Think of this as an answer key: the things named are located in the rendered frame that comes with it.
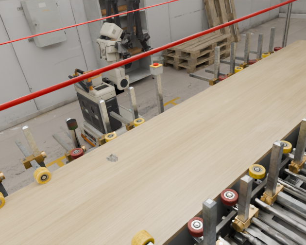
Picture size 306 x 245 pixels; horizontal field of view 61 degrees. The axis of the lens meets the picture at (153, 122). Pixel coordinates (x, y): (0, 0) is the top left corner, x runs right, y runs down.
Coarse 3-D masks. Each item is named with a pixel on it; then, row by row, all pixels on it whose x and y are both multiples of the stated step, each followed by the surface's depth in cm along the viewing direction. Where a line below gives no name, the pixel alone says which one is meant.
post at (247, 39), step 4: (248, 32) 261; (248, 36) 263; (248, 40) 264; (248, 44) 267; (248, 48) 269; (248, 52) 272; (244, 56) 275; (248, 56) 274; (244, 60) 277; (248, 60) 277
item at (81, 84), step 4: (68, 76) 281; (72, 76) 277; (76, 76) 288; (76, 84) 282; (80, 84) 267; (84, 84) 271; (88, 84) 268; (92, 84) 272; (80, 88) 287; (84, 88) 272; (88, 92) 277
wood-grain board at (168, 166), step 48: (288, 48) 288; (240, 96) 206; (288, 96) 197; (144, 144) 166; (192, 144) 161; (240, 144) 155; (48, 192) 140; (96, 192) 135; (144, 192) 131; (192, 192) 128; (0, 240) 117; (48, 240) 114; (96, 240) 112
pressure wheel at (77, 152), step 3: (72, 150) 169; (75, 150) 169; (78, 150) 169; (81, 150) 168; (72, 153) 166; (75, 153) 167; (78, 153) 166; (81, 153) 166; (72, 156) 165; (75, 156) 164; (78, 156) 165; (81, 156) 167
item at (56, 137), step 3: (54, 135) 197; (57, 135) 196; (54, 138) 196; (57, 138) 193; (60, 138) 192; (57, 141) 193; (60, 141) 188; (63, 141) 188; (60, 144) 189; (63, 144) 185; (66, 144) 184; (63, 147) 186; (66, 147) 181; (69, 147) 181; (66, 150) 182
